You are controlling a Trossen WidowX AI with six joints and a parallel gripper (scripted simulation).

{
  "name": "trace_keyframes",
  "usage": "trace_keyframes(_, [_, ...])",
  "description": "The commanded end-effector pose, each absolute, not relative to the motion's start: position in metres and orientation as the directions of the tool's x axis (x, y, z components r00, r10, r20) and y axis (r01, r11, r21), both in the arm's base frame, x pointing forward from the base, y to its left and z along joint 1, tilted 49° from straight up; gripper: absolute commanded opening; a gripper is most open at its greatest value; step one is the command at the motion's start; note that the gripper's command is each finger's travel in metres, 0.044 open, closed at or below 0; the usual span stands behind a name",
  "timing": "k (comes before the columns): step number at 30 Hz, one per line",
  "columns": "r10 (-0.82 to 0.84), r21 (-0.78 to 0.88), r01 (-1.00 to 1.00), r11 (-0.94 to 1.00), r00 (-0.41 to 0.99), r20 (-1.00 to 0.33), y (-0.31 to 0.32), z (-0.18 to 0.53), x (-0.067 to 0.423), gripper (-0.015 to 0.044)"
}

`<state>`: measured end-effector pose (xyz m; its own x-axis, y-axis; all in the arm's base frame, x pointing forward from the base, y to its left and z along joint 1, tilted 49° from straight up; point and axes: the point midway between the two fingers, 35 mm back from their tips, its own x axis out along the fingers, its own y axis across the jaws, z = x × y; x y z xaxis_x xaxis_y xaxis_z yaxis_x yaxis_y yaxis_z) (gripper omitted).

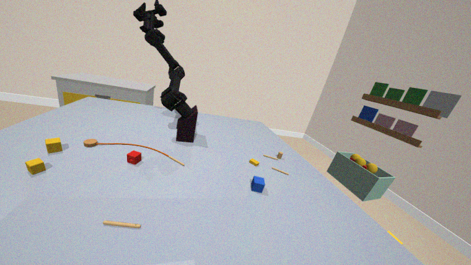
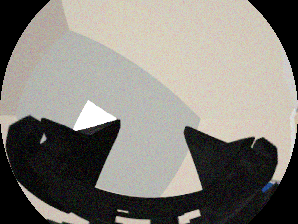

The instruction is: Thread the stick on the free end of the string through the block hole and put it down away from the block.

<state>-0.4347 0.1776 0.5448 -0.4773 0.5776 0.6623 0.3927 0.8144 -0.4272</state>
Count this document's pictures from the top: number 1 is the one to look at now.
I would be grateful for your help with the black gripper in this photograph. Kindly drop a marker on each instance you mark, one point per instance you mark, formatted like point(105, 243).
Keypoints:
point(141, 14)

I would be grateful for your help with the red cube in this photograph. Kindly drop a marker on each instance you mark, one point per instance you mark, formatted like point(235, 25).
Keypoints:
point(133, 157)

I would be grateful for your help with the blue cube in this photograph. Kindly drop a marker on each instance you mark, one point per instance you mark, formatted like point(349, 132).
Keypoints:
point(258, 184)

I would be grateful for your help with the small yellow block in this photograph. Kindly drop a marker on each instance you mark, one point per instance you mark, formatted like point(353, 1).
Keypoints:
point(35, 166)
point(53, 145)
point(254, 162)

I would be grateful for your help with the round wooden button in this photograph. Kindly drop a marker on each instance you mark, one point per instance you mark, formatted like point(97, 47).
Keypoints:
point(90, 142)

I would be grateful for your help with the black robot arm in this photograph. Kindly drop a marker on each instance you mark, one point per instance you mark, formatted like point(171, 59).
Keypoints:
point(171, 97)

